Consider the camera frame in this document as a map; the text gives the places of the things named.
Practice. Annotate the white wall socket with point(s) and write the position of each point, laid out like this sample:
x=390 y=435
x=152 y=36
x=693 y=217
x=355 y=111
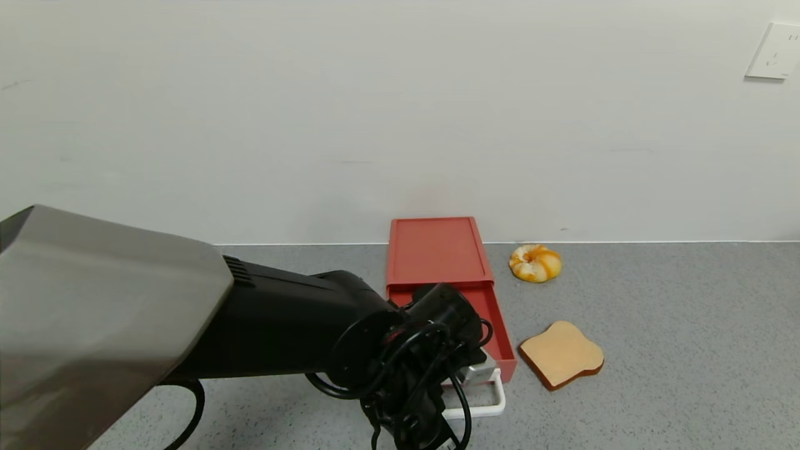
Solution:
x=775 y=53

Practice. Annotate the orange striped bagel bread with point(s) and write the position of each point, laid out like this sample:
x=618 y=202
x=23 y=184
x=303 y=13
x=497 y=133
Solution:
x=534 y=265

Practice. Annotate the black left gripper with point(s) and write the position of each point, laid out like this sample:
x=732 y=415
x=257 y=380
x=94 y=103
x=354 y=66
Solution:
x=441 y=441

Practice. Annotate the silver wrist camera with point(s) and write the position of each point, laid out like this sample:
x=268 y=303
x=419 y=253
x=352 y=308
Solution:
x=478 y=372

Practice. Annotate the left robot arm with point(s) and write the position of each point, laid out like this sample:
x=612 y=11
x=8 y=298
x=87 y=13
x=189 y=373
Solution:
x=112 y=312

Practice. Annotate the toast bread slice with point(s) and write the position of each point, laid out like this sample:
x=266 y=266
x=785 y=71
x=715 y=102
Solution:
x=559 y=353

